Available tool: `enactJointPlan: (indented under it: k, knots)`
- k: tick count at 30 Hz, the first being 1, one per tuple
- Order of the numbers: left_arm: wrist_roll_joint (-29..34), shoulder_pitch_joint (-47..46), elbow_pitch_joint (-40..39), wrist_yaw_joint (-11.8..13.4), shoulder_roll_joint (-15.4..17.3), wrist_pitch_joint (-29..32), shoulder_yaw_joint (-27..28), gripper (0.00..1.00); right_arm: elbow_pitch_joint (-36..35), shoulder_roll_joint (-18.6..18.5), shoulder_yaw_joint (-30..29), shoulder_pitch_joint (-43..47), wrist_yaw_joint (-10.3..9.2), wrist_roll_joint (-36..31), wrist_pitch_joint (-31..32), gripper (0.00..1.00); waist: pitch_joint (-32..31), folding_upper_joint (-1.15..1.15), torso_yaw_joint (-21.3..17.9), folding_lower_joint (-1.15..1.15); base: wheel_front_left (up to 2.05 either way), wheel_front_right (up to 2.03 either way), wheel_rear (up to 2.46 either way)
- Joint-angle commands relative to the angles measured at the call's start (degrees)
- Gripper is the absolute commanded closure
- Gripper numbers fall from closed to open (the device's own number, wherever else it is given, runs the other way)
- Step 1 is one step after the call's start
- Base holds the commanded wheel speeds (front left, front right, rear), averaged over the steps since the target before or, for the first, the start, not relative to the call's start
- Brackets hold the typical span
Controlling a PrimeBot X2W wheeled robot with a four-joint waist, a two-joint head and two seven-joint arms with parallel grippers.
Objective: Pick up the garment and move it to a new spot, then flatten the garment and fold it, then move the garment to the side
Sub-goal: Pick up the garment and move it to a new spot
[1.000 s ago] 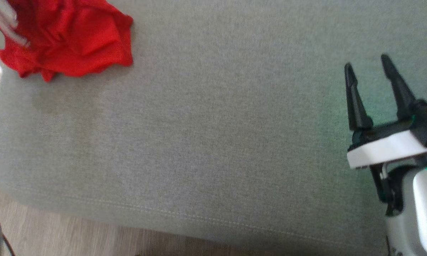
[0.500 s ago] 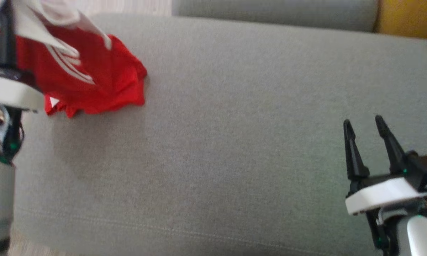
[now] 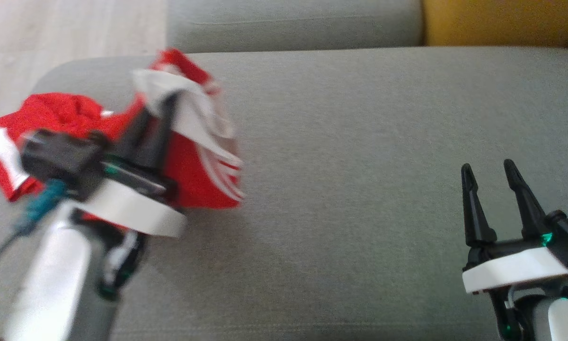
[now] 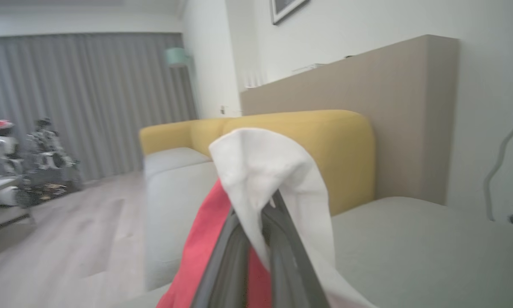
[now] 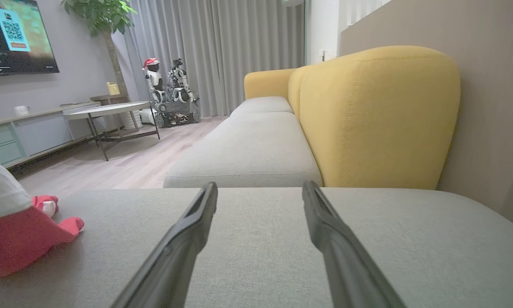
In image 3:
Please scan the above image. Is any red shorts wide white stripe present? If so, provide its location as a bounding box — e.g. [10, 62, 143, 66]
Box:
[0, 92, 145, 203]

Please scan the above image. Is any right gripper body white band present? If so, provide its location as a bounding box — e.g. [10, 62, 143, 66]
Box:
[462, 234, 568, 295]

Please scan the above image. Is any grey sofa back cushion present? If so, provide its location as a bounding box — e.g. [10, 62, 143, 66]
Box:
[166, 0, 425, 54]

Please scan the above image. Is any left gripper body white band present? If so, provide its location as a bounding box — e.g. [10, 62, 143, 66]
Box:
[78, 159, 187, 237]

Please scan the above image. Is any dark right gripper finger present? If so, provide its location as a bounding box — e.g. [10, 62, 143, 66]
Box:
[503, 160, 550, 240]
[461, 163, 497, 247]

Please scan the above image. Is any red shirt white striped trim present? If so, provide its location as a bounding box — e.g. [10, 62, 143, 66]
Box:
[132, 47, 245, 210]

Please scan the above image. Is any black cable teal plug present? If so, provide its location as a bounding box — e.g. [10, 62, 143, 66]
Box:
[0, 180, 68, 285]

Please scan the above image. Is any grey sofa seat cushion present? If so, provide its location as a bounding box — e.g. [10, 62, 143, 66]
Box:
[0, 46, 568, 341]

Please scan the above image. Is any yellow sofa cushion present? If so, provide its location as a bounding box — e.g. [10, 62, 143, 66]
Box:
[423, 0, 568, 48]

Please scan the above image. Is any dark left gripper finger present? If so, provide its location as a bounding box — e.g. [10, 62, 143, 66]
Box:
[144, 95, 179, 166]
[109, 107, 150, 159]

